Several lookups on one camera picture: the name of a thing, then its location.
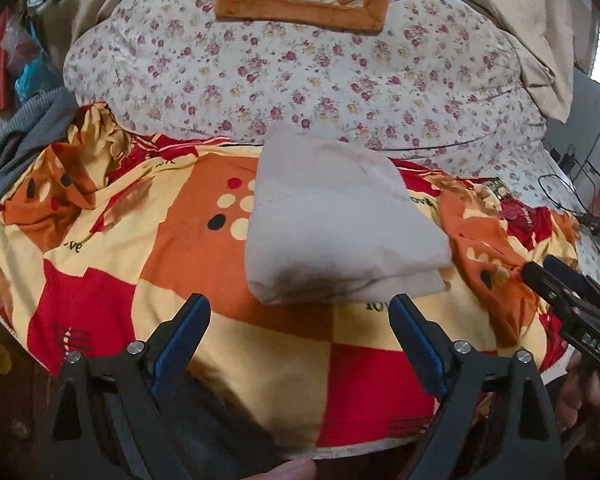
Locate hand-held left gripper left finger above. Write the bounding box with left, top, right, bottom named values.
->
left=42, top=292, right=212, bottom=480

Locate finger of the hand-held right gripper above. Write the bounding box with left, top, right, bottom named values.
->
left=542, top=254, right=600, bottom=318
left=521, top=260, right=588, bottom=321

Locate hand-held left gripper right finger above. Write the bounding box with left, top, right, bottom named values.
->
left=387, top=294, right=566, bottom=480

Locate beige zip jacket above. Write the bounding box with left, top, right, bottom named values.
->
left=245, top=120, right=453, bottom=307

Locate person's left hand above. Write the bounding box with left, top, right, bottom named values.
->
left=266, top=459, right=317, bottom=480

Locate red orange patterned bedsheet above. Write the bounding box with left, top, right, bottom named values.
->
left=0, top=102, right=581, bottom=461

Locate white floral bed sheet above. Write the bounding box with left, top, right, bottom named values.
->
left=497, top=142, right=600, bottom=281

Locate grey garment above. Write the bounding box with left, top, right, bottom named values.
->
left=0, top=86, right=82, bottom=212

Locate floral quilt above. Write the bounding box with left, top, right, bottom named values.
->
left=62, top=0, right=548, bottom=161

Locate blue plastic bag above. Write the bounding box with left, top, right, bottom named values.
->
left=14, top=54, right=62, bottom=104

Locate cream curtain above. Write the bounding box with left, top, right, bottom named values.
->
left=75, top=0, right=167, bottom=47

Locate black cable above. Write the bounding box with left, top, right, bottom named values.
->
left=537, top=144, right=600, bottom=281

